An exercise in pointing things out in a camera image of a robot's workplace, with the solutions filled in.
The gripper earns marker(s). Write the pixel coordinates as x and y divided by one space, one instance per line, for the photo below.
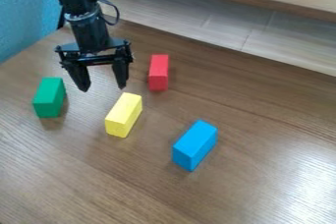
91 34

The yellow rectangular block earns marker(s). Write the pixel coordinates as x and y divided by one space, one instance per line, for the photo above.
124 114

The green rectangular block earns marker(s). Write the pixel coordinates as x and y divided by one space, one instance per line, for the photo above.
49 97

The red rectangular block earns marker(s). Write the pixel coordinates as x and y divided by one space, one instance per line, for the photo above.
158 71

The blue rectangular block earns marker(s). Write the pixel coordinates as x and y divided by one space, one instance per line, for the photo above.
195 145

